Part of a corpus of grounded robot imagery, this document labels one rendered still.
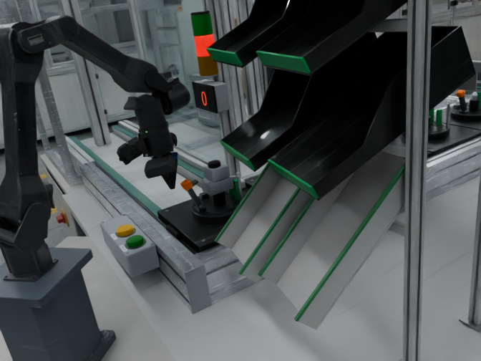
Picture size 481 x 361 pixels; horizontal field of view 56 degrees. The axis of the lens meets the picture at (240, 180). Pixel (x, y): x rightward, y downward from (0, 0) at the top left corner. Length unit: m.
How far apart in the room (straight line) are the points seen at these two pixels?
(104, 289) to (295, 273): 0.52
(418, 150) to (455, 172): 0.80
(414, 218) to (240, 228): 0.35
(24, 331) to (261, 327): 0.41
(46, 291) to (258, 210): 0.39
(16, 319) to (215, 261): 0.37
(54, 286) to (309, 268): 0.40
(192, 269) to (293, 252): 0.24
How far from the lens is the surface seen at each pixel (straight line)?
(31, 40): 0.77
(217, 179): 1.04
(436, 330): 0.90
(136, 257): 1.02
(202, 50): 1.20
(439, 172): 1.35
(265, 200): 0.88
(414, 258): 0.69
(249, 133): 0.82
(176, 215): 1.11
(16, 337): 0.87
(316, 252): 0.74
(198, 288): 0.94
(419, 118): 0.61
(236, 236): 0.88
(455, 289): 1.01
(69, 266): 0.82
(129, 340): 0.95
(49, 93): 1.74
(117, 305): 1.05
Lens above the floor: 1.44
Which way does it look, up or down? 22 degrees down
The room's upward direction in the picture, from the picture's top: 8 degrees counter-clockwise
